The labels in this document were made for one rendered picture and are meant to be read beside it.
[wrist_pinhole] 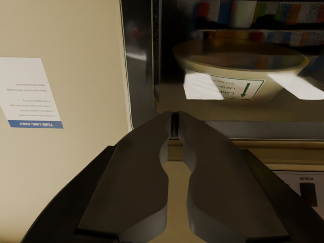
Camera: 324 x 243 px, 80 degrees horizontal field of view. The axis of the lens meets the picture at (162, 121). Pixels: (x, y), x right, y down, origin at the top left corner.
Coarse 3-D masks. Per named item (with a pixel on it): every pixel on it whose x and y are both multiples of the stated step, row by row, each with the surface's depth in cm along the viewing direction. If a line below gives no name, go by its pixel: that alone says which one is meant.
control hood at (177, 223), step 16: (176, 160) 23; (272, 160) 22; (288, 160) 22; (304, 160) 22; (320, 160) 22; (176, 176) 22; (176, 192) 22; (176, 208) 21; (176, 224) 21; (160, 240) 21; (176, 240) 21; (192, 240) 21
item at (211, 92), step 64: (128, 0) 15; (192, 0) 15; (256, 0) 15; (320, 0) 15; (128, 64) 17; (192, 64) 17; (256, 64) 17; (320, 64) 17; (256, 128) 21; (320, 128) 21
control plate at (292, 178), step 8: (280, 176) 22; (288, 176) 22; (296, 176) 22; (304, 176) 22; (312, 176) 22; (320, 176) 22; (288, 184) 22; (296, 184) 22; (320, 184) 22; (320, 192) 21; (320, 200) 21; (320, 208) 21
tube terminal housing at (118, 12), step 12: (120, 12) 17; (120, 24) 17; (120, 36) 18; (120, 48) 18; (168, 144) 25; (180, 144) 24; (240, 144) 24; (252, 144) 24; (264, 144) 24; (276, 144) 24; (288, 144) 24; (300, 144) 24; (312, 144) 24
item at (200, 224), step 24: (192, 120) 11; (192, 144) 9; (216, 144) 9; (192, 168) 9; (216, 168) 8; (240, 168) 8; (192, 192) 7; (216, 192) 7; (240, 192) 7; (192, 216) 7; (216, 216) 6; (240, 216) 6; (264, 216) 6; (216, 240) 7; (240, 240) 6; (264, 240) 6
